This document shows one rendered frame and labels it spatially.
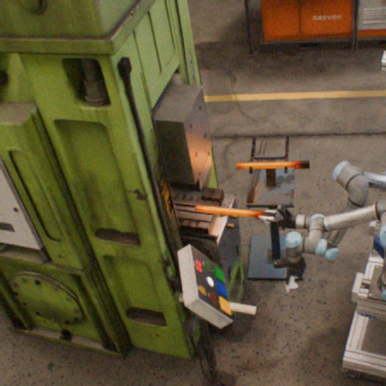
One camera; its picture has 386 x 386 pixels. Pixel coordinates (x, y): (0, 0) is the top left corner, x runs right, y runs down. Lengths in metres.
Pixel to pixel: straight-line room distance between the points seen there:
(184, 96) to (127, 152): 0.46
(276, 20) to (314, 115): 1.34
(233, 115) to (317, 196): 1.34
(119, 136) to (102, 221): 0.70
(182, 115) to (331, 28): 3.94
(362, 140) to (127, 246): 2.82
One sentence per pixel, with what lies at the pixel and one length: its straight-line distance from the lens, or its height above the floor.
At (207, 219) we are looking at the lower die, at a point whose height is 0.99.
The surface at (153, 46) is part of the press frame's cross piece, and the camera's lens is 2.73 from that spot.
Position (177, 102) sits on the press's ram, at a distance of 2.85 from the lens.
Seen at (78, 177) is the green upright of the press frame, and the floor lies 1.54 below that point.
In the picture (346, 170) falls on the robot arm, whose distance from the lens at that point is 3.10.
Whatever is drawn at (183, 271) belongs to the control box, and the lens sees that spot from 2.85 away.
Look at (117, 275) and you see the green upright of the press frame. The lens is 3.47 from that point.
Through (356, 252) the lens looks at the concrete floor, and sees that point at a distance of 4.40.
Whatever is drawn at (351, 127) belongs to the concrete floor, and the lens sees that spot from 5.45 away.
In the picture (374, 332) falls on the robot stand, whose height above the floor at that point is 0.21.
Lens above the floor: 3.38
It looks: 44 degrees down
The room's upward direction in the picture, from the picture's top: 11 degrees counter-clockwise
